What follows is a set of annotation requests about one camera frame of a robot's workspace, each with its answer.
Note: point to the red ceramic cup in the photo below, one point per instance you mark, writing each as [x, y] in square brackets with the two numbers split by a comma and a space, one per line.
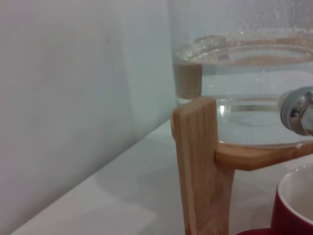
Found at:
[283, 215]

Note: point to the chrome metal faucet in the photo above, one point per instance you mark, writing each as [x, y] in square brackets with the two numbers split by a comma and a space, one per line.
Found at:
[297, 107]

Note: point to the wooden dispenser stand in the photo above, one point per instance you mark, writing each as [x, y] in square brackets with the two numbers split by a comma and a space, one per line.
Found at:
[198, 151]

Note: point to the glass water dispenser jar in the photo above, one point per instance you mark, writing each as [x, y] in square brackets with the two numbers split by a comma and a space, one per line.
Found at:
[244, 80]

